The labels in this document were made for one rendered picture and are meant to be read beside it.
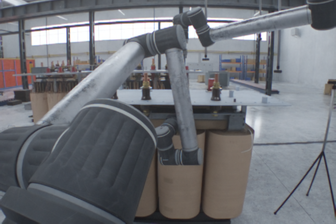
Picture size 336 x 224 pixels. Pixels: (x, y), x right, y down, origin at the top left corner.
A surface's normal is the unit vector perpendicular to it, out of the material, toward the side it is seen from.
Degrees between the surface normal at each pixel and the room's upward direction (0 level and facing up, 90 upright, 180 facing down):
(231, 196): 90
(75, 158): 32
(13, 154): 53
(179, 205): 90
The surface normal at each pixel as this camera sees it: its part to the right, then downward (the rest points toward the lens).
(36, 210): 0.04, -0.75
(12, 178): -0.36, 0.07
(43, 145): -0.36, -0.63
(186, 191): -0.06, 0.18
